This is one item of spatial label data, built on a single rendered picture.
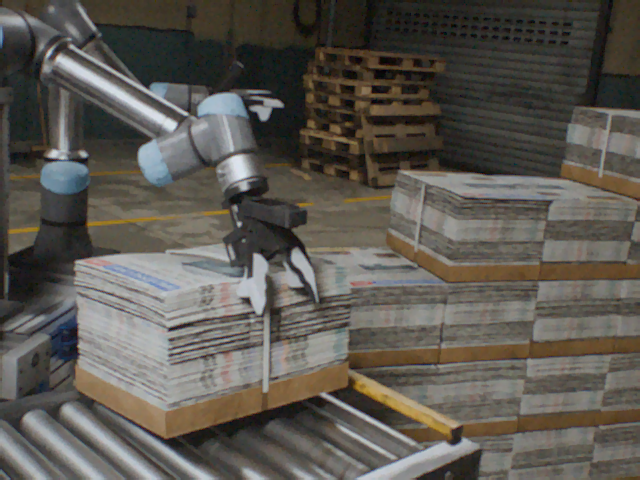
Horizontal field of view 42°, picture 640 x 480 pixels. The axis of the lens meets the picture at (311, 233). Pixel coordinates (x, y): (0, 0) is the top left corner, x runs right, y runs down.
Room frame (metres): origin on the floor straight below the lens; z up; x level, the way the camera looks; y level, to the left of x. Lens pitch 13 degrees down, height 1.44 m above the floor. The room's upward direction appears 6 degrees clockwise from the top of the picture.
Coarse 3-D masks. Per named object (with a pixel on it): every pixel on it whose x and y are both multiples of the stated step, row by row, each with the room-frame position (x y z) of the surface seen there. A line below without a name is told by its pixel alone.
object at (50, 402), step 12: (36, 396) 1.30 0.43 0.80; (48, 396) 1.30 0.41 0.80; (60, 396) 1.31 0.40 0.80; (72, 396) 1.31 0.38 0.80; (84, 396) 1.32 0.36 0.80; (0, 408) 1.24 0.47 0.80; (12, 408) 1.25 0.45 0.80; (24, 408) 1.25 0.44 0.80; (36, 408) 1.26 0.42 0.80; (48, 408) 1.27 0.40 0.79; (12, 420) 1.23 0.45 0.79; (0, 468) 1.21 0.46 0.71
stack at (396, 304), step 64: (320, 256) 2.28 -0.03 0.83; (384, 256) 2.34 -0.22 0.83; (384, 320) 2.06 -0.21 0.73; (448, 320) 2.13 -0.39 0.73; (512, 320) 2.21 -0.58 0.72; (576, 320) 2.28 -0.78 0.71; (384, 384) 2.06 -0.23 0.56; (448, 384) 2.13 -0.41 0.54; (512, 384) 2.21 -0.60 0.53; (576, 384) 2.30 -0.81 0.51; (512, 448) 2.23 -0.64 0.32; (576, 448) 2.31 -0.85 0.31
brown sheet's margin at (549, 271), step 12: (552, 264) 2.24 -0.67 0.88; (564, 264) 2.25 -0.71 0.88; (576, 264) 2.26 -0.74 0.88; (588, 264) 2.28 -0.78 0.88; (600, 264) 2.29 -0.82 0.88; (612, 264) 2.31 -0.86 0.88; (624, 264) 2.34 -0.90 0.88; (540, 276) 2.23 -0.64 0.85; (552, 276) 2.24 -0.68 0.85; (564, 276) 2.26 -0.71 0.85; (576, 276) 2.27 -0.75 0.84; (588, 276) 2.28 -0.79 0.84; (600, 276) 2.30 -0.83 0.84; (612, 276) 2.31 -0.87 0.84
